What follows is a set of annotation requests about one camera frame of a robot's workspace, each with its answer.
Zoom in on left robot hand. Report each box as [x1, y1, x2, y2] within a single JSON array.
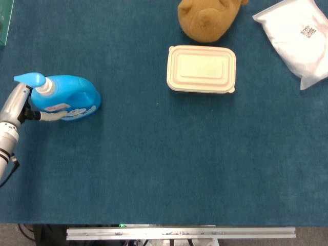
[[0, 83, 68, 129]]

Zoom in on blue pump detergent bottle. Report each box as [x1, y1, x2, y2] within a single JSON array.
[[14, 72, 101, 121]]

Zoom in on blue felt table cloth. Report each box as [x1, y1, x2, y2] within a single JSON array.
[[0, 0, 328, 227]]

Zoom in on cream lidded lunch box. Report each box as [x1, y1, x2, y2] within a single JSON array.
[[166, 45, 237, 94]]

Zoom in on brown plush toy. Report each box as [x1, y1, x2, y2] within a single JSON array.
[[177, 0, 249, 43]]

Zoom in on white plastic bag QR label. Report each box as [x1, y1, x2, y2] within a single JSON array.
[[252, 0, 328, 91]]

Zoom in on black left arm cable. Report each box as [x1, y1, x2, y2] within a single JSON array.
[[0, 152, 21, 188]]

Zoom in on black floor cables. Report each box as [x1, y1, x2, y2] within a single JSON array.
[[17, 223, 36, 242]]

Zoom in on aluminium profile rail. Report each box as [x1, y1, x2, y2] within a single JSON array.
[[66, 227, 296, 241]]

